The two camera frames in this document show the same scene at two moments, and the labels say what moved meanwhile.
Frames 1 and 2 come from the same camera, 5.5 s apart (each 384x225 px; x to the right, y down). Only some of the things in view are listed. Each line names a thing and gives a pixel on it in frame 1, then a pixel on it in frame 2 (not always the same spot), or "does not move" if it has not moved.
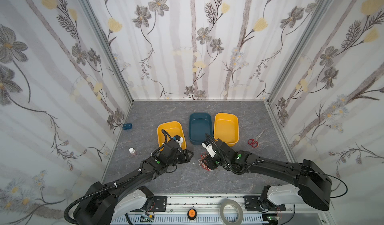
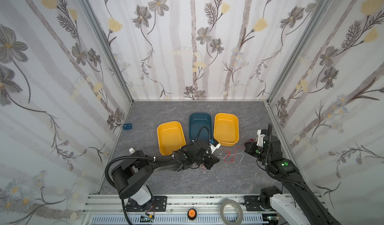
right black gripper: (210, 162) to (250, 147)
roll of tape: (223, 218) does not move
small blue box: (127, 126) does not move
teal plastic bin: (199, 125) does not move
